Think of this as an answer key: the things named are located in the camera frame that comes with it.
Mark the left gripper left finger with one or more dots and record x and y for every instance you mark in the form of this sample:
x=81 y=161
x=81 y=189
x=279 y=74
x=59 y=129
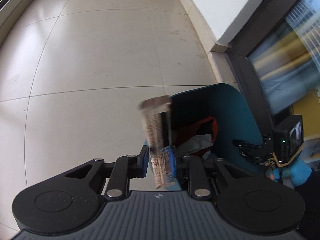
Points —
x=139 y=163

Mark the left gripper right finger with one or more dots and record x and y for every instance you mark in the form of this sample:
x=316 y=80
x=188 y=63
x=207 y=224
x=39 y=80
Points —
x=178 y=164

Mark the dark teal trash bin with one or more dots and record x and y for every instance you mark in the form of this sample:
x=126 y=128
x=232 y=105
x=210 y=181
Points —
x=232 y=113

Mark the red plastic bag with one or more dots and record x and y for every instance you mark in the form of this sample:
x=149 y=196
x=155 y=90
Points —
x=205 y=126

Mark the red snack wrapper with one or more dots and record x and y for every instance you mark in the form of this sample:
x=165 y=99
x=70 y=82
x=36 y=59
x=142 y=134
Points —
x=155 y=115

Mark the blue sleeve forearm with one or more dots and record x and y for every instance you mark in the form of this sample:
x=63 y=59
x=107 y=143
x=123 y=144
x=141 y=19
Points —
x=298 y=172

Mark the grey face mask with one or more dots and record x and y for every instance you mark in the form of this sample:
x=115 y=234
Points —
x=196 y=144

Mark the sliding glass door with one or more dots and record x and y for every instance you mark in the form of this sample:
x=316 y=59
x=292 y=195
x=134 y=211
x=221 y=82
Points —
x=275 y=58

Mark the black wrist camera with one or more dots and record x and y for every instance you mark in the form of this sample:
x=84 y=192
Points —
x=288 y=139

